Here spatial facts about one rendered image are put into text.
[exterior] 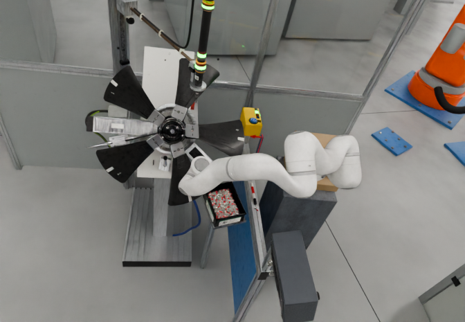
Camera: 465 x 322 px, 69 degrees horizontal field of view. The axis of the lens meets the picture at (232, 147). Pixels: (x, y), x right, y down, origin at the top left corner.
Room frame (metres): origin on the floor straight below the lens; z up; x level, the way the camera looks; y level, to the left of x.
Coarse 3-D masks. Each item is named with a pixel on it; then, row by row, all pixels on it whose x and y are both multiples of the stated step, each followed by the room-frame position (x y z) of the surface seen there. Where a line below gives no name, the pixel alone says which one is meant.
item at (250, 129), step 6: (246, 108) 1.64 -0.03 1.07; (252, 108) 1.65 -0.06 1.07; (246, 114) 1.58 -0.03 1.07; (252, 114) 1.59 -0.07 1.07; (246, 120) 1.52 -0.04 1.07; (246, 126) 1.49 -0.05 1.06; (252, 126) 1.50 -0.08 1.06; (258, 126) 1.51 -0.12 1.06; (246, 132) 1.49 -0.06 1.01; (252, 132) 1.50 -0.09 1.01; (258, 132) 1.51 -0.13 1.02
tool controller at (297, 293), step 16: (272, 240) 0.70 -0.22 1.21; (288, 240) 0.70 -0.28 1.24; (272, 256) 0.68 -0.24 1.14; (288, 256) 0.64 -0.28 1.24; (304, 256) 0.64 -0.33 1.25; (272, 272) 0.65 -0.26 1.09; (288, 272) 0.58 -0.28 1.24; (304, 272) 0.59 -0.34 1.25; (288, 288) 0.53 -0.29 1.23; (304, 288) 0.53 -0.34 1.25; (288, 304) 0.48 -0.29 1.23; (304, 304) 0.49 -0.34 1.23; (288, 320) 0.48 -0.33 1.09; (304, 320) 0.50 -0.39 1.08
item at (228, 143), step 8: (232, 120) 1.34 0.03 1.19; (240, 120) 1.35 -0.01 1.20; (200, 128) 1.23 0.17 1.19; (208, 128) 1.25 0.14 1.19; (216, 128) 1.26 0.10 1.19; (224, 128) 1.28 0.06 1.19; (232, 128) 1.30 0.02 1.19; (240, 128) 1.31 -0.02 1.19; (200, 136) 1.18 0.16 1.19; (208, 136) 1.19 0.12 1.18; (216, 136) 1.21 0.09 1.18; (224, 136) 1.23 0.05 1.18; (232, 136) 1.25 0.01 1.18; (240, 136) 1.26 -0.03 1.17; (208, 144) 1.16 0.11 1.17; (216, 144) 1.17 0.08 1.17; (224, 144) 1.19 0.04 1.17; (232, 144) 1.21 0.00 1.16; (240, 144) 1.22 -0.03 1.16; (224, 152) 1.15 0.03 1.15; (232, 152) 1.17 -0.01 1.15; (240, 152) 1.19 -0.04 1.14
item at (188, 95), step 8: (184, 64) 1.41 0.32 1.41; (208, 64) 1.39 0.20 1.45; (184, 72) 1.38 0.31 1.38; (208, 72) 1.36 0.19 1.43; (216, 72) 1.36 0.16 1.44; (184, 80) 1.35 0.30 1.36; (208, 80) 1.33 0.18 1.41; (184, 88) 1.32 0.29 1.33; (176, 96) 1.31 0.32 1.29; (184, 96) 1.29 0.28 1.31; (192, 96) 1.28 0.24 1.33; (176, 104) 1.28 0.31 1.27; (184, 104) 1.26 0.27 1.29
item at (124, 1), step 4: (116, 0) 1.60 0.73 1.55; (120, 0) 1.58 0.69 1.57; (124, 0) 1.57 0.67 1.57; (128, 0) 1.58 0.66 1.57; (132, 0) 1.60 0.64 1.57; (136, 0) 1.61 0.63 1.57; (116, 4) 1.61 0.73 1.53; (120, 4) 1.58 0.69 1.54; (124, 4) 1.55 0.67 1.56; (128, 4) 1.57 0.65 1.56; (132, 4) 1.58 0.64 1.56; (136, 4) 1.60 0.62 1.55; (116, 8) 1.61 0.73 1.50; (120, 8) 1.58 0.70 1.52; (124, 8) 1.55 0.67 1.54; (128, 8) 1.57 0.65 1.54; (136, 8) 1.60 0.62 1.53; (124, 12) 1.56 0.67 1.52; (128, 12) 1.57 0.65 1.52; (132, 12) 1.58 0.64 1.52
